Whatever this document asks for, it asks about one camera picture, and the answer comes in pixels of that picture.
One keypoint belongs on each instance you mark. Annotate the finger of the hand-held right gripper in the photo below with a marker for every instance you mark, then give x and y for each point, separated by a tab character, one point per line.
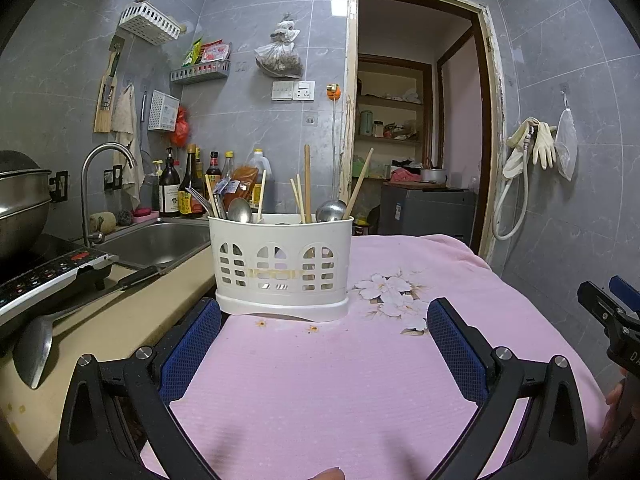
600	305
627	292

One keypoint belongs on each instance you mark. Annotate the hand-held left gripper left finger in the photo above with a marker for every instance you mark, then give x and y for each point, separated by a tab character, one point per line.
192	345

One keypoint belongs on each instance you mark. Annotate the cream rubber glove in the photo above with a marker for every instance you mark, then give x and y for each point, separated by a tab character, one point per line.
515	160
545	145

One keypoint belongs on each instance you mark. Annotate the dark bottle red yellow label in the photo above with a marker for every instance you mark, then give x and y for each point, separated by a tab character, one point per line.
189	200

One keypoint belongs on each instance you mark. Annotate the pump soap bottle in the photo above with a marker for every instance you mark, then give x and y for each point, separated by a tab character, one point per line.
156	180

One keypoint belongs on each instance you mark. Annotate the black induction cooker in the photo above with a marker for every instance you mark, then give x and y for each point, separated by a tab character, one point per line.
45	275

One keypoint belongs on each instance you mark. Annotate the orange wall hook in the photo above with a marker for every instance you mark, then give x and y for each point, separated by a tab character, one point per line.
334	92

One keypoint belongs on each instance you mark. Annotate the person's left hand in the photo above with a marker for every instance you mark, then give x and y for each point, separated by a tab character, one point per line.
322	474

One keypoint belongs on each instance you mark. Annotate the white plastic wall box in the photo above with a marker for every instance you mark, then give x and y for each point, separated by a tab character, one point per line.
164	110

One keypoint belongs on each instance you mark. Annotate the steel wool scrubber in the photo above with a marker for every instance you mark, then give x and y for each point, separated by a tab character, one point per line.
125	217

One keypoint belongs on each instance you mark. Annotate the steel steamer pot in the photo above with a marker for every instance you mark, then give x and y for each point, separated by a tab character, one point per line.
22	205

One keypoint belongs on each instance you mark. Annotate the green canister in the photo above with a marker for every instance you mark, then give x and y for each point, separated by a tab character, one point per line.
366	124

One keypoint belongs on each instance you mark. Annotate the hanging kitchen tool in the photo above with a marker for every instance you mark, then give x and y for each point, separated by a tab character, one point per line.
116	65

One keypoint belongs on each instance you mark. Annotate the curved steel faucet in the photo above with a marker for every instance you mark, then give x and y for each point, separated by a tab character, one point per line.
85	195

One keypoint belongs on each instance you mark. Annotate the stainless steel sink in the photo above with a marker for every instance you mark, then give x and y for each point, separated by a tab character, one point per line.
155	245

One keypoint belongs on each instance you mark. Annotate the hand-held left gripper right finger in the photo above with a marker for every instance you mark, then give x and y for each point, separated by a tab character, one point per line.
457	355

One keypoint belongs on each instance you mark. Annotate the white slotted wall basket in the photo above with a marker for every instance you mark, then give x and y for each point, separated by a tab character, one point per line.
147	22

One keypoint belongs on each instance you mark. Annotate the pink sponge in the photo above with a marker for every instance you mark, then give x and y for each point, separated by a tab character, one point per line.
145	213

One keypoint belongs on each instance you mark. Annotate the wooden cutting board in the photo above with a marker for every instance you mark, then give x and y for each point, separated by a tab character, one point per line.
104	122

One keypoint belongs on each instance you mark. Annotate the clear oil jug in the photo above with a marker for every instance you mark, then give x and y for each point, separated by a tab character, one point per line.
260	162

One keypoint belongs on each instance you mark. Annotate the clear hanging plastic bag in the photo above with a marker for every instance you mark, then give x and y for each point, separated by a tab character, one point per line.
566	145

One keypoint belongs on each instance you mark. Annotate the red seasoning packet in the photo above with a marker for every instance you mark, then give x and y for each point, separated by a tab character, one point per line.
215	52

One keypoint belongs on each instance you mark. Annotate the black wall outlet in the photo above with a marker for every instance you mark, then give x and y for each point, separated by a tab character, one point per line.
113	177
60	186

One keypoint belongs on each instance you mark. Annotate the grey cabinet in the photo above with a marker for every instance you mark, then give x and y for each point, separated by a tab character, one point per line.
430	210

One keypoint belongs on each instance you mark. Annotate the white switch panel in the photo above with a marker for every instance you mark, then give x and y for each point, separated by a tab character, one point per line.
292	91

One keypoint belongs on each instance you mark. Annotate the pink flower print blanket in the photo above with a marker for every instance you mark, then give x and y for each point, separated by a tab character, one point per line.
325	385

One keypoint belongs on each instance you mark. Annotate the wooden shelf unit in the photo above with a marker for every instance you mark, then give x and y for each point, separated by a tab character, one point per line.
390	101

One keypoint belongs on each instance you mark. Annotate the loofah scrubber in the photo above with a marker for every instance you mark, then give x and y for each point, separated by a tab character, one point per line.
102	221

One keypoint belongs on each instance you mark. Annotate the pink cloth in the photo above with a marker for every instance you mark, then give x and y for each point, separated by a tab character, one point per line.
404	176

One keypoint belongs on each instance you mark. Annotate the grey wall shelf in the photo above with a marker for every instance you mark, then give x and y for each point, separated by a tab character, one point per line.
200	72

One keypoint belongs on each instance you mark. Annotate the red plastic bag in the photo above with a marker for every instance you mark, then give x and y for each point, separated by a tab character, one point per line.
181	127

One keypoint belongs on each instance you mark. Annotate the worn wooden door frame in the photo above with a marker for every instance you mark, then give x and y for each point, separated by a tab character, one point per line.
350	110

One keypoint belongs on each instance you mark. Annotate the green seasoning packet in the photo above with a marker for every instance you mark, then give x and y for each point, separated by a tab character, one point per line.
192	52

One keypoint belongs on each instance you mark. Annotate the clear bottle yellow cap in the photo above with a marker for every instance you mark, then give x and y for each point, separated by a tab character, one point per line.
228	167

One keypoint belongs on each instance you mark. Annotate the hanging bag of dried goods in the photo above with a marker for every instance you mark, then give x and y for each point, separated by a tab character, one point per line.
280	62

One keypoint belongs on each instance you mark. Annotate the blue white small packet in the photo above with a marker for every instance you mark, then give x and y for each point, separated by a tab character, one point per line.
227	187

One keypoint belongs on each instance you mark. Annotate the small dark bottle red cap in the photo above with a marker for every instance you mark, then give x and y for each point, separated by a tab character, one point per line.
213	170

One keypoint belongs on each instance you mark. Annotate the small white jar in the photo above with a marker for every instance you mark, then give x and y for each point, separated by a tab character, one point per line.
379	129

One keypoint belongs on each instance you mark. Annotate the beige hanging dish cloth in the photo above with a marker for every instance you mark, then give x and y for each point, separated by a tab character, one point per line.
124	115

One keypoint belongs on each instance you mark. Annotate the small metal pot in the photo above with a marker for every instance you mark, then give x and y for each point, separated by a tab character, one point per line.
434	175

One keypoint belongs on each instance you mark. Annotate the dark bottle white label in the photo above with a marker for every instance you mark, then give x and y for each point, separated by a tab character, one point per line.
170	195

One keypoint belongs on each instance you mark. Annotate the green container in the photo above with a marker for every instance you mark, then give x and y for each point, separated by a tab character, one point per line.
356	170

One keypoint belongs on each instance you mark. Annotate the person's right hand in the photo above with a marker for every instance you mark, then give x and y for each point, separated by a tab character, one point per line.
612	402

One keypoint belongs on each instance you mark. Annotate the white plastic utensil basket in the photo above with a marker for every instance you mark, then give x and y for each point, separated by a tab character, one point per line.
280	255

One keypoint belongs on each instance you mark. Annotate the orange spice bag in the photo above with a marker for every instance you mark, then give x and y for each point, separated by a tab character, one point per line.
245	180

